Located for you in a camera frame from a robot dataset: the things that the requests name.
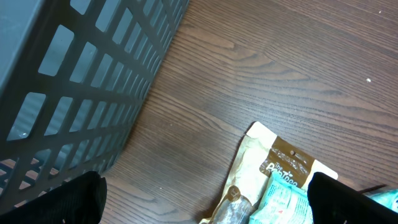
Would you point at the grey plastic shopping basket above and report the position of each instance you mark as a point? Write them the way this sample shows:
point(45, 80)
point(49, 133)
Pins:
point(74, 76)

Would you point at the teal tissue pack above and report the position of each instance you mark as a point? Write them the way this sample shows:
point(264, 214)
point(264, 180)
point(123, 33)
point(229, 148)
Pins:
point(386, 197)

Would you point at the teal wafer packet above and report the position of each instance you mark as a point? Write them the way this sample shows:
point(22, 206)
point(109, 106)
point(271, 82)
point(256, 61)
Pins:
point(282, 203)

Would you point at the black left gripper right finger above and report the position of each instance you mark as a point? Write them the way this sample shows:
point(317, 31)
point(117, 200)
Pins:
point(334, 202)

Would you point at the brown snack bag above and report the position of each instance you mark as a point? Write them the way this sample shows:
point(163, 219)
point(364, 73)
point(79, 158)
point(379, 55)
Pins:
point(262, 153)

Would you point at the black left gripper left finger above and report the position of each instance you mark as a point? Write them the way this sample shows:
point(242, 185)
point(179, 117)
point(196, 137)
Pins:
point(81, 200)

